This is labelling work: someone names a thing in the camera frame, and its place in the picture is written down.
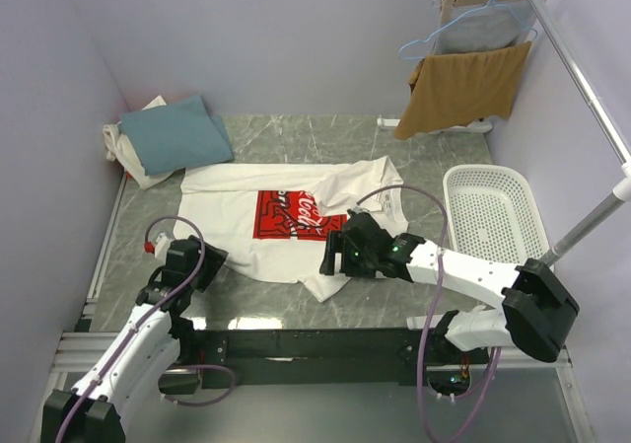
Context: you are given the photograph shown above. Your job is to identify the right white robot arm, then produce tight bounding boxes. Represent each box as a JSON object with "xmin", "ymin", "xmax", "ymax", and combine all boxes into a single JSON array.
[{"xmin": 319, "ymin": 212, "xmax": 580, "ymax": 363}]

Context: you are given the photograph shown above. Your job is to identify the silver clothes rail stand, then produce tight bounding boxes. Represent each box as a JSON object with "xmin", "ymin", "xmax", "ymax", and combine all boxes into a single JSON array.
[{"xmin": 406, "ymin": 0, "xmax": 631, "ymax": 331}]

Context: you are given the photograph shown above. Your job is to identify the brown t-shirt on rack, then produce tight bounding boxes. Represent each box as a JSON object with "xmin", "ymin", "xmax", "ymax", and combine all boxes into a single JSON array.
[{"xmin": 393, "ymin": 41, "xmax": 531, "ymax": 140}]

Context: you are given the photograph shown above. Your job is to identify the grey garment on rack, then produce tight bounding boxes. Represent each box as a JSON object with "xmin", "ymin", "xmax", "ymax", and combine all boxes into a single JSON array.
[{"xmin": 433, "ymin": 7, "xmax": 522, "ymax": 55}]

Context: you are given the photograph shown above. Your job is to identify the white t-shirt red print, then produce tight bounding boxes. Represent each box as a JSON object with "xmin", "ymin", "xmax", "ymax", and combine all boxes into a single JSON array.
[{"xmin": 173, "ymin": 157, "xmax": 408, "ymax": 302}]

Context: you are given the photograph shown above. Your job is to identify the light blue wire hanger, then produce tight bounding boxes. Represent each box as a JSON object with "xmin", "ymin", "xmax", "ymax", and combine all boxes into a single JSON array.
[{"xmin": 398, "ymin": 0, "xmax": 538, "ymax": 63}]

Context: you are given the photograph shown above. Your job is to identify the white perforated plastic basket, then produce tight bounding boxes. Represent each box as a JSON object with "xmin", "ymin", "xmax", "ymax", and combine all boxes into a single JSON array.
[{"xmin": 443, "ymin": 164, "xmax": 549, "ymax": 264}]

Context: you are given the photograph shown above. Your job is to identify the folded cream t-shirt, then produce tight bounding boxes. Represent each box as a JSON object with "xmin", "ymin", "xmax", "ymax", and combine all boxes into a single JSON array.
[{"xmin": 102, "ymin": 122, "xmax": 174, "ymax": 190}]

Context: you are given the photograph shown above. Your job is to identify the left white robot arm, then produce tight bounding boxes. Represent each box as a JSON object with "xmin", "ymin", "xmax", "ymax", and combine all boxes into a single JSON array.
[{"xmin": 39, "ymin": 236, "xmax": 229, "ymax": 442}]

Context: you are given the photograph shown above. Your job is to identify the folded teal t-shirt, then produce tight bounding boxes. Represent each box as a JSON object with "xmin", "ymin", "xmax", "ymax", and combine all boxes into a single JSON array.
[{"xmin": 119, "ymin": 95, "xmax": 234, "ymax": 176}]

